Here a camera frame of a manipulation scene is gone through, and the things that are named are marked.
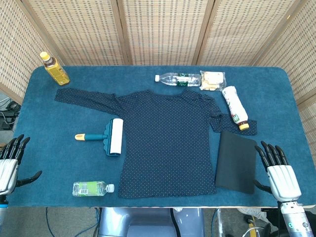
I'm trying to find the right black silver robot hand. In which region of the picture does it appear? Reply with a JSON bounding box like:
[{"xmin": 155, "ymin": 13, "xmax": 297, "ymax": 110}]
[{"xmin": 253, "ymin": 141, "xmax": 302, "ymax": 201}]

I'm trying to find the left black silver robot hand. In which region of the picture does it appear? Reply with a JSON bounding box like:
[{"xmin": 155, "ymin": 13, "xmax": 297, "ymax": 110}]
[{"xmin": 0, "ymin": 134, "xmax": 42, "ymax": 196}]

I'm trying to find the teal lint roller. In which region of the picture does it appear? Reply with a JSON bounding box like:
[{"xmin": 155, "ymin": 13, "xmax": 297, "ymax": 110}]
[{"xmin": 75, "ymin": 118, "xmax": 124, "ymax": 157}]

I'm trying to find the dark blue polka-dot shirt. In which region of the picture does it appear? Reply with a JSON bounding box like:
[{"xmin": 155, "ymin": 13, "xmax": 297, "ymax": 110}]
[{"xmin": 54, "ymin": 88, "xmax": 258, "ymax": 199}]

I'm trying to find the teal carpet table cover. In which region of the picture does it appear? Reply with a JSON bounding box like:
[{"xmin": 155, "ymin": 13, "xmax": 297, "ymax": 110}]
[{"xmin": 6, "ymin": 65, "xmax": 316, "ymax": 208}]

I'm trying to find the black trouser leg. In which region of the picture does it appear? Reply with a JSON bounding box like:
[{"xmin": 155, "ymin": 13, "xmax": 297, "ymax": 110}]
[{"xmin": 261, "ymin": 208, "xmax": 281, "ymax": 237}]

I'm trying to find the black folded cloth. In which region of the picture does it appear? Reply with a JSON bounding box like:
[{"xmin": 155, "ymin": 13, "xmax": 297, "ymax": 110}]
[{"xmin": 214, "ymin": 130, "xmax": 258, "ymax": 195}]

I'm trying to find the metal table leg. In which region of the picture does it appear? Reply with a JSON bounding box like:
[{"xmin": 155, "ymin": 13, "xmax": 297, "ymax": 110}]
[{"xmin": 213, "ymin": 208, "xmax": 224, "ymax": 237}]

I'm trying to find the clear bottle light-green label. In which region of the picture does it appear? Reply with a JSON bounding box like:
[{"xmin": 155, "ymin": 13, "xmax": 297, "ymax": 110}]
[{"xmin": 72, "ymin": 181, "xmax": 115, "ymax": 198}]

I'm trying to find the white drink bottle yellow cap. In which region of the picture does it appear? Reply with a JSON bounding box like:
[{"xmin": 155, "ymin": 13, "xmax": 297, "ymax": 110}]
[{"xmin": 221, "ymin": 85, "xmax": 250, "ymax": 131}]

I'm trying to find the yellow tea bottle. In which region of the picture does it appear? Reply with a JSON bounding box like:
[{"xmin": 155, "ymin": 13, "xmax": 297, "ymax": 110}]
[{"xmin": 39, "ymin": 51, "xmax": 71, "ymax": 86}]

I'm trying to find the clear bag of biscuits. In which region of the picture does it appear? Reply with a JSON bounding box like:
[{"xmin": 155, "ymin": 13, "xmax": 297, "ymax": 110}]
[{"xmin": 199, "ymin": 70, "xmax": 227, "ymax": 91}]

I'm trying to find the blue-grey robot torso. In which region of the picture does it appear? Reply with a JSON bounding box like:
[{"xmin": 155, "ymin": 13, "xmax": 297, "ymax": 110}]
[{"xmin": 98, "ymin": 207, "xmax": 205, "ymax": 237}]

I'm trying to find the clear water bottle dark-green label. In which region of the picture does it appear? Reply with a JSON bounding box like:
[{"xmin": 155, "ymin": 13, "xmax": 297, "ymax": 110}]
[{"xmin": 155, "ymin": 72, "xmax": 202, "ymax": 87}]

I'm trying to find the woven wooden folding screen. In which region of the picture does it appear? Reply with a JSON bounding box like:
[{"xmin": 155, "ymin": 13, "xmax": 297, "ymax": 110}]
[{"xmin": 0, "ymin": 0, "xmax": 316, "ymax": 158}]

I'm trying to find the blue floor cable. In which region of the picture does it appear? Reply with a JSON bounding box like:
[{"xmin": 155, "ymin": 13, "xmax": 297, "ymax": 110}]
[{"xmin": 45, "ymin": 207, "xmax": 102, "ymax": 237}]

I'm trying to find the black cable bundle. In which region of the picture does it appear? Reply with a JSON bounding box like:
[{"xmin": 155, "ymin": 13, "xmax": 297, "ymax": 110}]
[{"xmin": 0, "ymin": 97, "xmax": 22, "ymax": 131}]

